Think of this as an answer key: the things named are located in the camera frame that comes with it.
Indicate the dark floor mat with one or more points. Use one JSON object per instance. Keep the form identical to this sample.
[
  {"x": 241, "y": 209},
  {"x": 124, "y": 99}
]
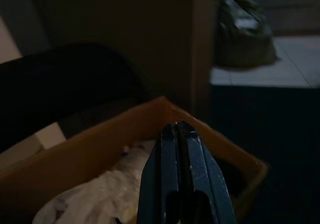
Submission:
[{"x": 275, "y": 123}]

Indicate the brown cardboard box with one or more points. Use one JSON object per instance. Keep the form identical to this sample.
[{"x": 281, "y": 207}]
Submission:
[{"x": 87, "y": 143}]

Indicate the white plastic bag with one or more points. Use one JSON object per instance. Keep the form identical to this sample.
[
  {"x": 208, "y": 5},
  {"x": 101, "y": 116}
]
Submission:
[{"x": 100, "y": 196}]

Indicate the black rounded object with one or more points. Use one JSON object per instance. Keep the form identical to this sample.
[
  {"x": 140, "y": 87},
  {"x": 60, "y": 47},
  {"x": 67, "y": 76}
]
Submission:
[{"x": 62, "y": 83}]

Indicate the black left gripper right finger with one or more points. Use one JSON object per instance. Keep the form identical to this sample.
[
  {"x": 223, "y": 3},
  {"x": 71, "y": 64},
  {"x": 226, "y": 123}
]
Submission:
[{"x": 207, "y": 179}]

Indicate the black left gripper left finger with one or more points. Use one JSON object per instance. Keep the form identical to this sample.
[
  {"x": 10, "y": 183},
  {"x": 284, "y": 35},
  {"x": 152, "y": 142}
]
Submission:
[{"x": 160, "y": 174}]

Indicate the brown wooden panel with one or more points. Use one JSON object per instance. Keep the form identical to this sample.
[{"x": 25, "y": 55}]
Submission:
[{"x": 203, "y": 46}]

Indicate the dark garbage bag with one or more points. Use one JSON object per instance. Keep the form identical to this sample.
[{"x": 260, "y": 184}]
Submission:
[{"x": 242, "y": 41}]

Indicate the white box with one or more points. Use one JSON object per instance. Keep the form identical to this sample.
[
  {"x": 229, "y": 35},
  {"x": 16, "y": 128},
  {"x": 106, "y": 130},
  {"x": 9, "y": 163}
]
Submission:
[{"x": 50, "y": 136}]

